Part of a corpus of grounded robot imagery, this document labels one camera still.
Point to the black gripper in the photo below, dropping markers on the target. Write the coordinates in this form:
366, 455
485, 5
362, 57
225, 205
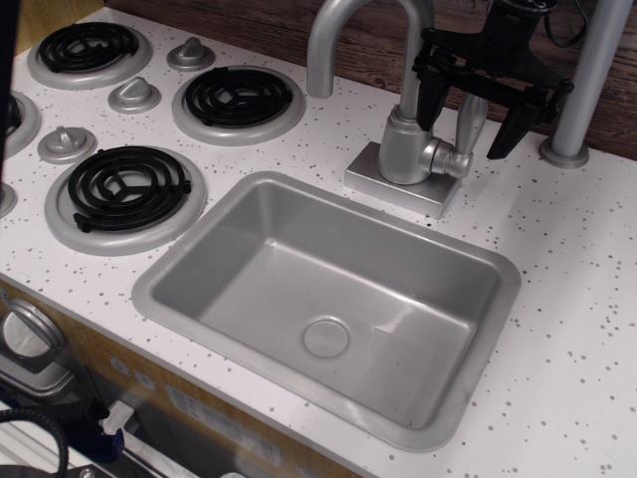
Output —
495, 64

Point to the grey faucet lever handle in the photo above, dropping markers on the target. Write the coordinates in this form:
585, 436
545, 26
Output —
457, 159

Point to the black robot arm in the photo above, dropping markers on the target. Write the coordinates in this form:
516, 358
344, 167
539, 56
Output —
496, 65

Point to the grey toy faucet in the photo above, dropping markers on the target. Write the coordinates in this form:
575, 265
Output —
399, 170

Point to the middle black coil burner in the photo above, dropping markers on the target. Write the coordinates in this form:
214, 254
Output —
238, 106

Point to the black coil burner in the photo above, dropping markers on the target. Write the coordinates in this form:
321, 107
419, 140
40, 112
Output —
87, 56
238, 106
125, 200

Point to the grey toy kitchen sink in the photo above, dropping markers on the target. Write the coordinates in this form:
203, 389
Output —
385, 324

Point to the rear grey stove knob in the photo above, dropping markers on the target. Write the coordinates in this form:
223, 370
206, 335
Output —
191, 56

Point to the grey stove knob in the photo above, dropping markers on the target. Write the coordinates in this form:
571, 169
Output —
191, 56
8, 199
67, 144
134, 97

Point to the middle grey stove knob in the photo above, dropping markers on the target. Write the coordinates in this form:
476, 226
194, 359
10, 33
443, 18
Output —
134, 97

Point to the front black coil burner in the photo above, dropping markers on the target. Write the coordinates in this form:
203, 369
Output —
125, 200

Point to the rear black coil burner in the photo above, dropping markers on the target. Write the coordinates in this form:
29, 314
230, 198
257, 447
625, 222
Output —
87, 56

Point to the front grey stove knob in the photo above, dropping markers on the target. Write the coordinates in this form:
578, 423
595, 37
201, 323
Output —
67, 144

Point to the far left coil burner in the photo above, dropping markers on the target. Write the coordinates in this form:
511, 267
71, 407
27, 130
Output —
24, 123

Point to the dark foreground pole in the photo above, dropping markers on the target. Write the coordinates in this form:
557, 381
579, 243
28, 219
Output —
9, 17

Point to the leftmost grey stove knob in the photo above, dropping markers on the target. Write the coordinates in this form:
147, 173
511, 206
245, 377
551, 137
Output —
8, 199

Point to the blue clamp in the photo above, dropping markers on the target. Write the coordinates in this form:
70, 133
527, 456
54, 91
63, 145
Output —
109, 447

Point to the grey vertical post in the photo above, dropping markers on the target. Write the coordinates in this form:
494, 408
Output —
566, 148

